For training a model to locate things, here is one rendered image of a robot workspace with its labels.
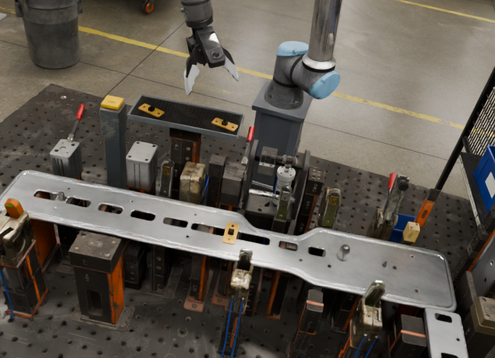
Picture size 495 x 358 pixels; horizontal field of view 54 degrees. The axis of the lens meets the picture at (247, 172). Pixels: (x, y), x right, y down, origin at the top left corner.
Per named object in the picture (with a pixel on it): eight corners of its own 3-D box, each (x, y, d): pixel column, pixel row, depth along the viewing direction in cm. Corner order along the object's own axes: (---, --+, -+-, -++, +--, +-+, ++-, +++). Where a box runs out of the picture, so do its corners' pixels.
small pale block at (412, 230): (374, 300, 172) (409, 228, 149) (373, 292, 175) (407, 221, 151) (384, 302, 172) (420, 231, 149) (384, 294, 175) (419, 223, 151)
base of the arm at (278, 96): (270, 85, 198) (274, 63, 192) (306, 94, 196) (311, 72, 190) (260, 103, 187) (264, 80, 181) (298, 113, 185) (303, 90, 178)
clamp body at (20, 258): (0, 318, 150) (-28, 239, 126) (25, 281, 161) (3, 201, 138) (33, 325, 149) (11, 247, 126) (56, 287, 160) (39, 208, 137)
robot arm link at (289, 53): (290, 66, 192) (296, 34, 183) (313, 82, 184) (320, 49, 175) (266, 72, 186) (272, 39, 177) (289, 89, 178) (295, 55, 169)
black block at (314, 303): (281, 370, 148) (300, 314, 129) (285, 339, 156) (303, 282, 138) (307, 376, 148) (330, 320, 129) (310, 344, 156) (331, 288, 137)
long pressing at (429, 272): (-16, 216, 142) (-18, 212, 141) (23, 168, 159) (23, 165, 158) (458, 316, 136) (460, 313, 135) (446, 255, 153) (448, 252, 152)
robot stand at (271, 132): (253, 156, 226) (265, 80, 201) (295, 169, 223) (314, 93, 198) (239, 183, 211) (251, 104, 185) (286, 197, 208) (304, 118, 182)
